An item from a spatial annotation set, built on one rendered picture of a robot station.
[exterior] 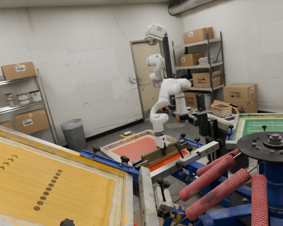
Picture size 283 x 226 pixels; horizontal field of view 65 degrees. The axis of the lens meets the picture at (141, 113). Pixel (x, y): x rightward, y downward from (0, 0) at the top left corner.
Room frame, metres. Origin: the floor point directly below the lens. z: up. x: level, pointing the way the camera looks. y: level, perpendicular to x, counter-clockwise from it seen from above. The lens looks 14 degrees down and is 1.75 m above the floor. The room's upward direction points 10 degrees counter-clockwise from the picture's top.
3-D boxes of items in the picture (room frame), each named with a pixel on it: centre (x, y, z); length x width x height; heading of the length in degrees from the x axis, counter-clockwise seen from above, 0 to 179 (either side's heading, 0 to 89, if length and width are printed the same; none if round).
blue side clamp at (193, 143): (1.68, -0.35, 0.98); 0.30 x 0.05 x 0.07; 30
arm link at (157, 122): (1.58, -0.13, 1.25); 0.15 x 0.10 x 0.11; 153
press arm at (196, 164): (1.26, -0.28, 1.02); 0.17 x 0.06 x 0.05; 30
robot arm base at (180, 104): (2.15, -0.42, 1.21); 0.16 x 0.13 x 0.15; 103
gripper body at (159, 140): (1.55, -0.10, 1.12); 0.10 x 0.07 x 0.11; 30
